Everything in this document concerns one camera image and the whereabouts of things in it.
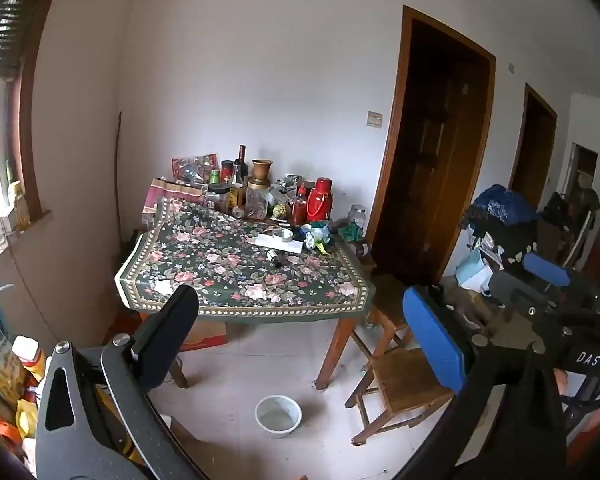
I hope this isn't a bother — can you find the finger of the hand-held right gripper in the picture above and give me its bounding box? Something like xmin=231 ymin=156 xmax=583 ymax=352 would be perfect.
xmin=489 ymin=270 xmax=556 ymax=333
xmin=521 ymin=251 xmax=574 ymax=292

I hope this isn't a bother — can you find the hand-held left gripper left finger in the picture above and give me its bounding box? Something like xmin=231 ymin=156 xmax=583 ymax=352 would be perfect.
xmin=35 ymin=285 xmax=212 ymax=480

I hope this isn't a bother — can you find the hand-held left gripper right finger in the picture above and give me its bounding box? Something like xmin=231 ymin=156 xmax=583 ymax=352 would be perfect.
xmin=402 ymin=285 xmax=573 ymax=480

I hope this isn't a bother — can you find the white bowl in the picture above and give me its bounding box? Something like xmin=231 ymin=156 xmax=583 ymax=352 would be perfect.
xmin=255 ymin=395 xmax=302 ymax=439

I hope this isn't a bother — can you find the white board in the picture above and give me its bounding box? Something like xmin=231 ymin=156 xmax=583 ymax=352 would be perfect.
xmin=255 ymin=232 xmax=305 ymax=256

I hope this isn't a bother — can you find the pile of clothes and bags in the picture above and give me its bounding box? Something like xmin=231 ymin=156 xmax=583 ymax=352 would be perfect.
xmin=460 ymin=210 xmax=538 ymax=261

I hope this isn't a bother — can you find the white blue paper bag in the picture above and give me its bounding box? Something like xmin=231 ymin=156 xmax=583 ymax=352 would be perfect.
xmin=455 ymin=247 xmax=496 ymax=293

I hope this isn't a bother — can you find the low wooden stool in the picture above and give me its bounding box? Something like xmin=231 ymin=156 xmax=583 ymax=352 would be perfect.
xmin=345 ymin=345 xmax=456 ymax=446

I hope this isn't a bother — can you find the tall wooden stool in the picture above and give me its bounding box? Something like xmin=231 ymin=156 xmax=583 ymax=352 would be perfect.
xmin=355 ymin=274 xmax=416 ymax=361

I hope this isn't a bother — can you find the blue patterned cloth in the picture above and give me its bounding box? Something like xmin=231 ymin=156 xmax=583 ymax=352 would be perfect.
xmin=472 ymin=185 xmax=538 ymax=226

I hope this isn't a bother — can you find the green hanging garment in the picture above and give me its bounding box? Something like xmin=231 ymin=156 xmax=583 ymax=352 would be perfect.
xmin=570 ymin=186 xmax=600 ymax=221

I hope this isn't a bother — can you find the wooden table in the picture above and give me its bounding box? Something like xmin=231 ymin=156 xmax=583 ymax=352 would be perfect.
xmin=130 ymin=210 xmax=376 ymax=392

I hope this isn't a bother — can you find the brown wooden door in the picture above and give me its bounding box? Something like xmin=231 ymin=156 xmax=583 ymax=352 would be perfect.
xmin=365 ymin=5 xmax=497 ymax=286
xmin=507 ymin=82 xmax=558 ymax=211

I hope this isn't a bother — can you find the yellow bottle white cap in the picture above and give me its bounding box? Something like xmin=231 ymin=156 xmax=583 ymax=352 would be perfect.
xmin=11 ymin=335 xmax=47 ymax=381

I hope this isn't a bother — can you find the maroon printed bag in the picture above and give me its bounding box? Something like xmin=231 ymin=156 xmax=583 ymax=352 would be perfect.
xmin=141 ymin=177 xmax=208 ymax=226

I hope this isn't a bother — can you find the crumpled pale wrapper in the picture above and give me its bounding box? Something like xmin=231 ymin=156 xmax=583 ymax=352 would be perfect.
xmin=300 ymin=222 xmax=333 ymax=251

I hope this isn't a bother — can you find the clear jar of nuts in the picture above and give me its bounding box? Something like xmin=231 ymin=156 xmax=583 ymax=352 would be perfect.
xmin=245 ymin=180 xmax=271 ymax=220

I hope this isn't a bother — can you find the clear bottle yellow label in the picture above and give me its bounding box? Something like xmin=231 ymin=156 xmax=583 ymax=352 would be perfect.
xmin=229 ymin=164 xmax=246 ymax=206

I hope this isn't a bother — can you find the yellow bag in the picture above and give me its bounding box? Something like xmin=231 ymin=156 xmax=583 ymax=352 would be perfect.
xmin=15 ymin=395 xmax=38 ymax=436

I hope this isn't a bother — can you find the printed snack bag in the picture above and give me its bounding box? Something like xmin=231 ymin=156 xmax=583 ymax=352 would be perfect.
xmin=171 ymin=154 xmax=217 ymax=183

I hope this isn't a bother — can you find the red thermos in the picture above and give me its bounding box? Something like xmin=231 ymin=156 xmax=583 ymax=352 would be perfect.
xmin=307 ymin=177 xmax=333 ymax=222

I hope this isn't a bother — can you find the red sauce bottle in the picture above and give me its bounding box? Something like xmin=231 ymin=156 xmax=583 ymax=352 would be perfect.
xmin=291 ymin=185 xmax=308 ymax=226

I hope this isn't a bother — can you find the brown vase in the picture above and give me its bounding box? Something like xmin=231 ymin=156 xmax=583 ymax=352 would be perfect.
xmin=250 ymin=159 xmax=273 ymax=186

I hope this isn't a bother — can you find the yellow oil bottle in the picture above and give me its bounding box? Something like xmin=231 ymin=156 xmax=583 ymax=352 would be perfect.
xmin=7 ymin=180 xmax=31 ymax=231

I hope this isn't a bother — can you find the brown window blind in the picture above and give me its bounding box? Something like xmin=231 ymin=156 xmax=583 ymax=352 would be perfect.
xmin=0 ymin=0 xmax=36 ymax=81

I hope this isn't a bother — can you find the brown window frame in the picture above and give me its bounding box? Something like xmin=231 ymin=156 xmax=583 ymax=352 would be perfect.
xmin=10 ymin=0 xmax=73 ymax=233

